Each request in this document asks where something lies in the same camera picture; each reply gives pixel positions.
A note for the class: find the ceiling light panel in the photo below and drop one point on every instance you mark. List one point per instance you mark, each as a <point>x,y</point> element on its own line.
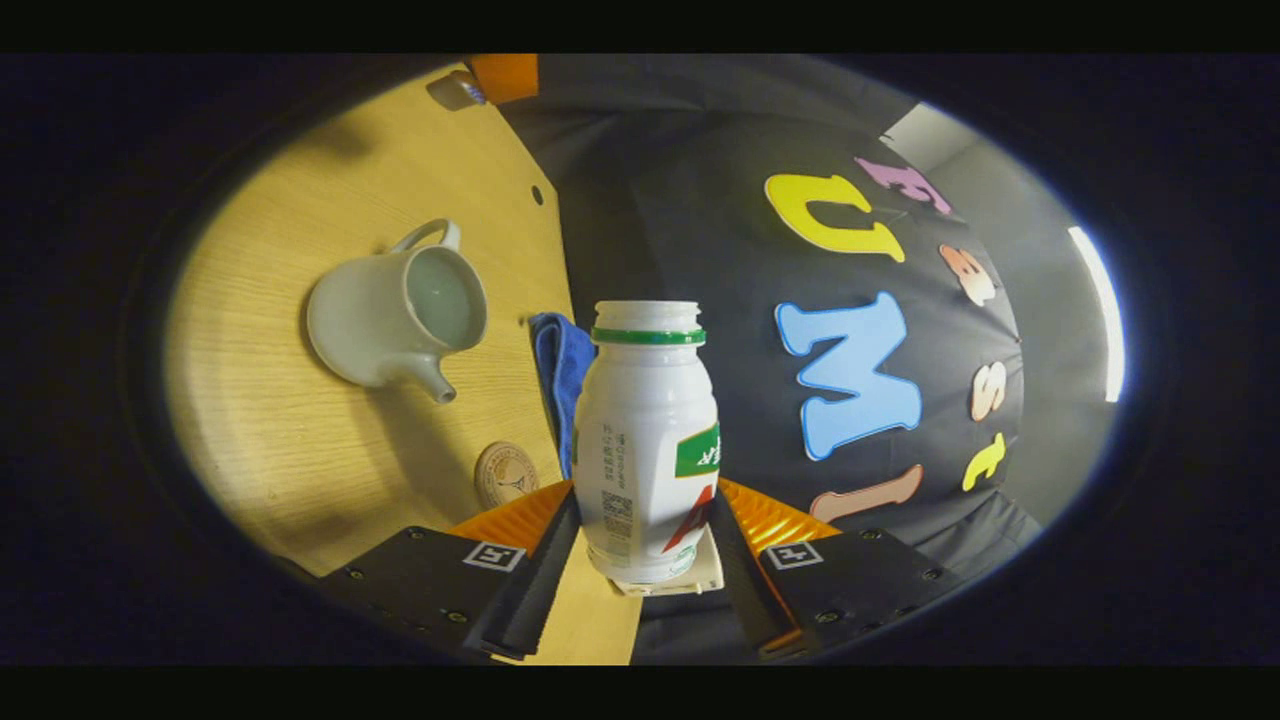
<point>1100,310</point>

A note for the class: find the round wooden coaster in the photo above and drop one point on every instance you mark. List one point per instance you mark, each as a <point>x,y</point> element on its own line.
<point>505,475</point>

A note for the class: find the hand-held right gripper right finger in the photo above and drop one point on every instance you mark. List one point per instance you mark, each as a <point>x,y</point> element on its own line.
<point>745,585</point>

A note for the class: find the white water bottle green label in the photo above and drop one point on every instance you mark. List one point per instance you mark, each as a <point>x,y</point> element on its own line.
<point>640,440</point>

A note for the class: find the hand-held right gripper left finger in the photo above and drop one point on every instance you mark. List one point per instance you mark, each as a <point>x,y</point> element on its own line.
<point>535,585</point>

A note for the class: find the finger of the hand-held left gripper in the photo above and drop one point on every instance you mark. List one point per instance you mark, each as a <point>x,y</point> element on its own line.
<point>505,75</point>

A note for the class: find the blue towel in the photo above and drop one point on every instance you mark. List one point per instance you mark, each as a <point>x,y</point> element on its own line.
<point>562,370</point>

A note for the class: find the white ceramic teacup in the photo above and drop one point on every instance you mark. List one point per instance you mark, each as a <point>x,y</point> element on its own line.
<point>365,320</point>

